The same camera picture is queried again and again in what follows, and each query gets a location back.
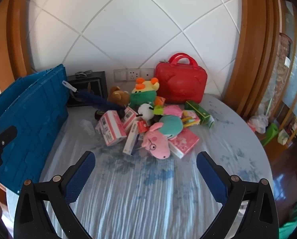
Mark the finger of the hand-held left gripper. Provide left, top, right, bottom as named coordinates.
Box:
left=0, top=126, right=17, bottom=147

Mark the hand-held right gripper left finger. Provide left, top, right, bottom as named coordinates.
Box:
left=14, top=151, right=96, bottom=239

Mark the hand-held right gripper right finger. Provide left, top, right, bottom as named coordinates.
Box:
left=196, top=151, right=280, bottom=239

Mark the blue plastic crate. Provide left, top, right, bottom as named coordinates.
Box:
left=0, top=64, right=70, bottom=195

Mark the pink floral tissue pack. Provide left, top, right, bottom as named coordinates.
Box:
left=168, top=128, right=200, bottom=159

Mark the pink white barcode box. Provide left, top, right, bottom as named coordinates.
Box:
left=121, top=106, right=138, bottom=133
left=95, top=110, right=127, bottom=147

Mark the multicoloured tissue pack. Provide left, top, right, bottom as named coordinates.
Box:
left=181, top=110, right=201, bottom=126

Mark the green cardboard box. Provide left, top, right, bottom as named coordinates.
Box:
left=185, top=100, right=215, bottom=129

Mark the green yellow plush toy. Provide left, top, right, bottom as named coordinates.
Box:
left=129, top=77, right=160, bottom=109

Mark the blue white patterned desktop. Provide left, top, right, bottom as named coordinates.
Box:
left=7, top=93, right=273, bottom=239

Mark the long pink white box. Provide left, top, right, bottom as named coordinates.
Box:
left=123, top=122, right=140, bottom=155

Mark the white plastic bag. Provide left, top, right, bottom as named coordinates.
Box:
left=248, top=115, right=269, bottom=133

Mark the small red white box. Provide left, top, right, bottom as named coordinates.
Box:
left=138, top=120, right=149, bottom=133

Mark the lime green packet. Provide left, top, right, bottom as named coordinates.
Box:
left=153, top=105, right=166, bottom=116

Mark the green cloth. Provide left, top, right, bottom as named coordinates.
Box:
left=279, top=197, right=297, bottom=239

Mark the brown deer plush toy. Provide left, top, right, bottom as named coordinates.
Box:
left=107, top=86, right=129, bottom=107

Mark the white panda plush toy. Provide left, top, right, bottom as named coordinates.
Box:
left=136, top=103, right=155, bottom=123

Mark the black box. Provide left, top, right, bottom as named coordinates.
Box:
left=66, top=71, right=108, bottom=108

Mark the red plastic suitcase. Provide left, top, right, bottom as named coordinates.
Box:
left=154, top=53, right=208, bottom=104

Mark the wooden door frame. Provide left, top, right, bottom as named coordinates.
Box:
left=0, top=0, right=37, bottom=97
left=223, top=0, right=288, bottom=120

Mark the white wall switch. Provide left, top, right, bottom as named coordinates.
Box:
left=114, top=69, right=128, bottom=82

